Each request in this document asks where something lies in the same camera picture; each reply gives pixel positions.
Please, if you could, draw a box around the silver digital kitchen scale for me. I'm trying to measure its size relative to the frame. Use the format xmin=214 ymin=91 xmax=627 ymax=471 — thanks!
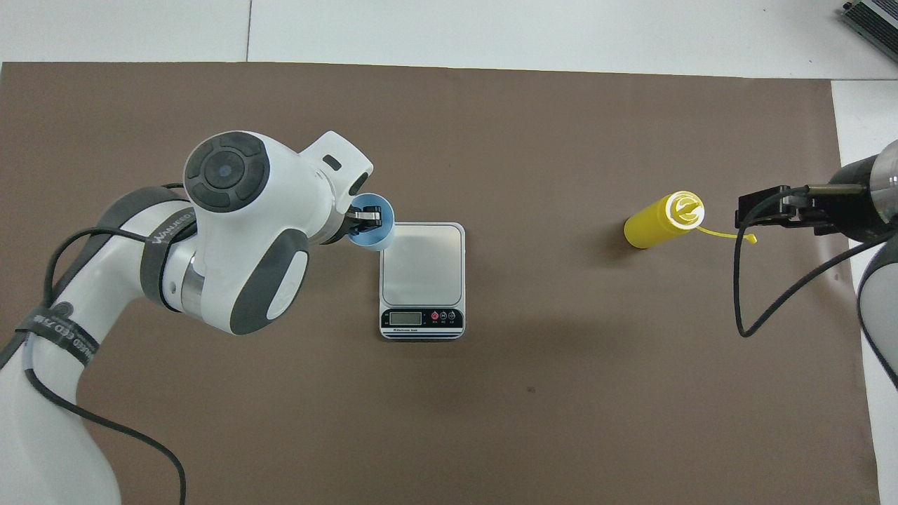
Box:
xmin=380 ymin=222 xmax=466 ymax=342

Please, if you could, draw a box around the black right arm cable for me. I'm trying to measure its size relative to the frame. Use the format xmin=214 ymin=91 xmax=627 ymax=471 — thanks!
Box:
xmin=732 ymin=182 xmax=881 ymax=339

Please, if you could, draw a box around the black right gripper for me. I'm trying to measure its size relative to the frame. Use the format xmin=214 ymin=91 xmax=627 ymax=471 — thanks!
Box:
xmin=737 ymin=156 xmax=879 ymax=241

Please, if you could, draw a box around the grey finned metal device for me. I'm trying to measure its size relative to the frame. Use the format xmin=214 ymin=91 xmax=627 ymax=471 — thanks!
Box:
xmin=840 ymin=0 xmax=898 ymax=65

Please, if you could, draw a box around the yellow squeeze bottle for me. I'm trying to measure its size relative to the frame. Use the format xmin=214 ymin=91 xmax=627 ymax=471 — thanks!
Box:
xmin=624 ymin=190 xmax=758 ymax=250

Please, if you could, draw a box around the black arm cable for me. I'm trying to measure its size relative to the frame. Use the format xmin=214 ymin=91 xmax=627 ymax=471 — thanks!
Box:
xmin=21 ymin=182 xmax=189 ymax=505
xmin=732 ymin=182 xmax=881 ymax=339

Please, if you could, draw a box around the brown table mat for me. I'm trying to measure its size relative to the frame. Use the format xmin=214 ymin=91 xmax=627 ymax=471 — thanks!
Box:
xmin=0 ymin=62 xmax=881 ymax=505

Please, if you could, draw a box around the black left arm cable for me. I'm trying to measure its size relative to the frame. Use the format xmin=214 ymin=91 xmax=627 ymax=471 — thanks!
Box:
xmin=21 ymin=182 xmax=189 ymax=505

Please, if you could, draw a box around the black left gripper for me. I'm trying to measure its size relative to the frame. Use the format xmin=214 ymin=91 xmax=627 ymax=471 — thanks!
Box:
xmin=324 ymin=200 xmax=383 ymax=245

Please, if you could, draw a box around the black velcro cable strap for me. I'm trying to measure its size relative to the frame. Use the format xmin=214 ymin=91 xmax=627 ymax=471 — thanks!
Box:
xmin=14 ymin=302 xmax=100 ymax=365
xmin=139 ymin=209 xmax=199 ymax=311

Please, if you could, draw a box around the light blue paper cup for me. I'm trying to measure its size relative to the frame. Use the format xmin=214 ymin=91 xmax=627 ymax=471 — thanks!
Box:
xmin=349 ymin=194 xmax=396 ymax=252

